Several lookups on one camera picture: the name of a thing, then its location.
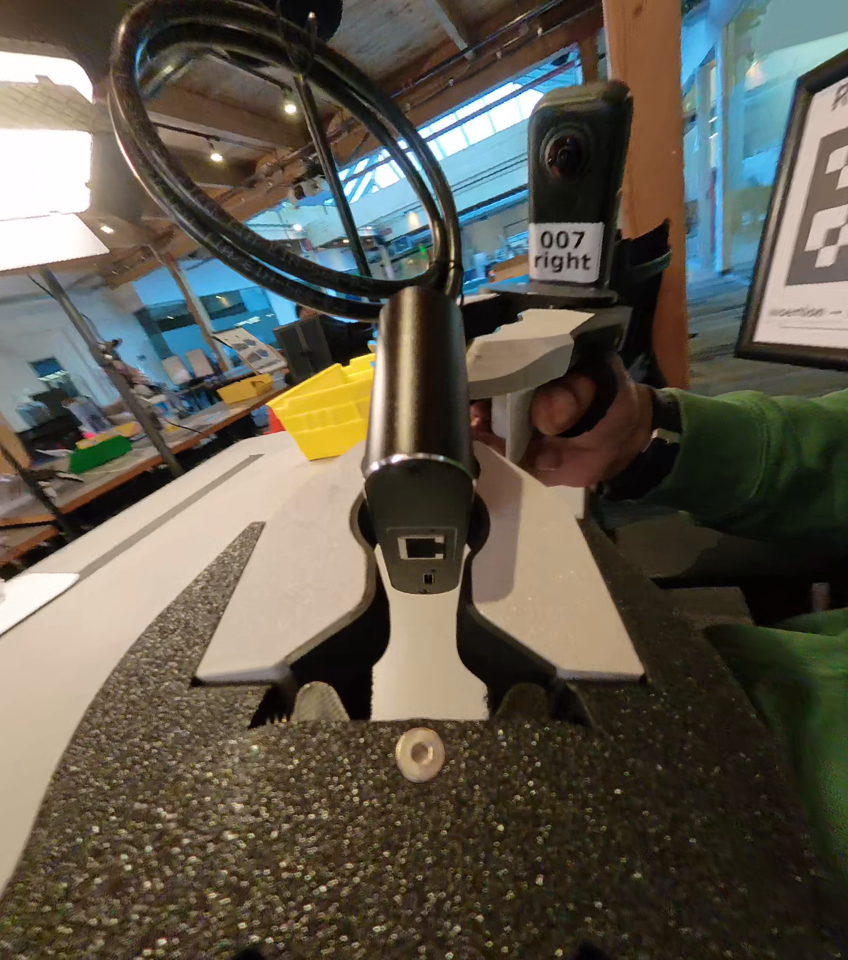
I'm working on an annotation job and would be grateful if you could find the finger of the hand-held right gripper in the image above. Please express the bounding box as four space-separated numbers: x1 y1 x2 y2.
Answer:
466 308 605 403

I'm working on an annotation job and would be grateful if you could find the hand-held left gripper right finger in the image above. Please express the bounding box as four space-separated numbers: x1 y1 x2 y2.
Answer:
460 447 647 688

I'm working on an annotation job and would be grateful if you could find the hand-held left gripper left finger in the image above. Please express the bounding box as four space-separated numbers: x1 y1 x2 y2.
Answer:
195 450 388 688

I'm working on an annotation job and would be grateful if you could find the black ethernet adapter hub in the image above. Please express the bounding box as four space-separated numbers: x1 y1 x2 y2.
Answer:
361 285 481 594

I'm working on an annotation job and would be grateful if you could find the yellow plastic bin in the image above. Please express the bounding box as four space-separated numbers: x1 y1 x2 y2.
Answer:
267 356 380 459

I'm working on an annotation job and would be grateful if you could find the black ethernet cable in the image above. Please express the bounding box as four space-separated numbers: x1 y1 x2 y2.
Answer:
109 0 466 324

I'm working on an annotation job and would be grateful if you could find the person's right hand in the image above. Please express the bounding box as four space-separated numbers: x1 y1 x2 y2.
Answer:
469 348 658 489

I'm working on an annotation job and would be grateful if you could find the wooden work table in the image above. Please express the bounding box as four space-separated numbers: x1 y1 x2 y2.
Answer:
0 390 268 586

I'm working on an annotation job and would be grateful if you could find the yellow box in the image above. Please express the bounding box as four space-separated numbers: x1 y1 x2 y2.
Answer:
217 375 275 406

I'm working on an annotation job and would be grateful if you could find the green box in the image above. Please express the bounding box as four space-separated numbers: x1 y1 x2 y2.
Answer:
67 435 133 474

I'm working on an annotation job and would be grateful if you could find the white sign board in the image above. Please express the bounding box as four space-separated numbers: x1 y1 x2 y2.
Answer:
222 330 287 369

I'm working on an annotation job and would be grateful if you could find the black metal pole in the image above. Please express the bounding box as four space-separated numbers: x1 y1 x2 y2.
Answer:
34 270 178 474
282 0 380 286

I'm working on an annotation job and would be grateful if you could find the framed printed tag board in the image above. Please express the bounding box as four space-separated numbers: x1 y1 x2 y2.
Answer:
736 18 848 369

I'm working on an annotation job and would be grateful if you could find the instruction sheet on stand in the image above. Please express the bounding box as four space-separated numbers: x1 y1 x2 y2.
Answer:
0 383 80 676

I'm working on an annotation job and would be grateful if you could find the bright ceiling light panel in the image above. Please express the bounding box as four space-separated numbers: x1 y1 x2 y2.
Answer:
0 45 110 274

